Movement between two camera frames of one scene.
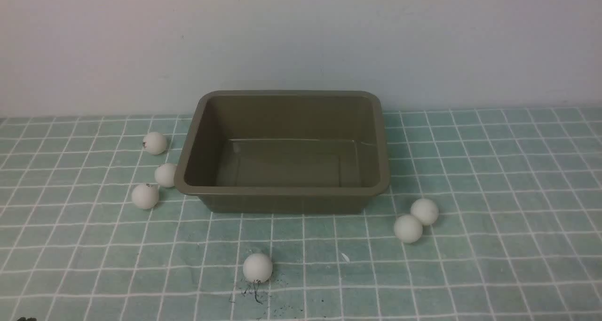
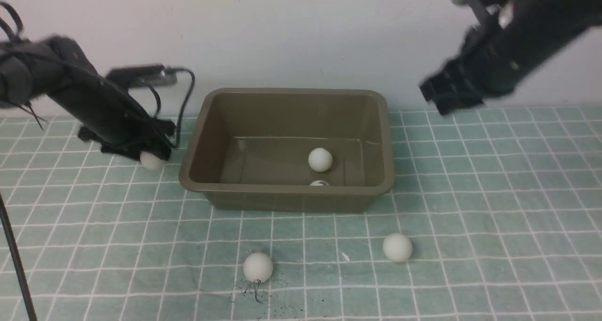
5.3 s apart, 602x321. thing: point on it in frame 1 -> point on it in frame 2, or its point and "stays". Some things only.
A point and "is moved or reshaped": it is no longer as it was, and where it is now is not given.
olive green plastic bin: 284,151 stays
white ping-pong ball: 257,267 stays
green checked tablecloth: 490,214 stays
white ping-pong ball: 164,174 -> 151,162
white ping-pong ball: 154,143 is moved or reshaped
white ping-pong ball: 407,228 -> 397,247
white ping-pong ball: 426,209 -> 320,159
